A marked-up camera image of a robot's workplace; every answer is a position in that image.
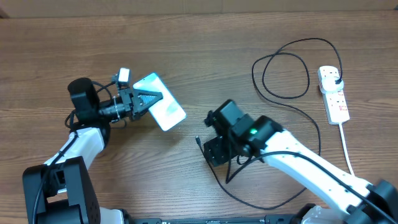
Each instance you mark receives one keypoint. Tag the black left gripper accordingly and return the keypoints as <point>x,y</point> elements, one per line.
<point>127,96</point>

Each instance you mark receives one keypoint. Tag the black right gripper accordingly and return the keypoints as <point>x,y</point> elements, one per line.
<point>216,152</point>

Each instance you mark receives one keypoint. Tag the smartphone with teal screen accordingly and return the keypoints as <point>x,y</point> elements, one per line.
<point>167,112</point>

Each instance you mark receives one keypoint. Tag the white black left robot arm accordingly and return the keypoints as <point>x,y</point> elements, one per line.
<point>60,190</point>

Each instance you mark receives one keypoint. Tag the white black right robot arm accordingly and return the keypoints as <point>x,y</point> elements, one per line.
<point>350,199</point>

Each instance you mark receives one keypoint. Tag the white charger plug adapter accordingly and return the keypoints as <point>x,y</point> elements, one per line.
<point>331,85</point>

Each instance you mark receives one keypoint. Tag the white power strip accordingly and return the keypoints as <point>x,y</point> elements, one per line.
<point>335,103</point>

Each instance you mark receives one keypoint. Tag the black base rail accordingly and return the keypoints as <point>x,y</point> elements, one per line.
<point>267,219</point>

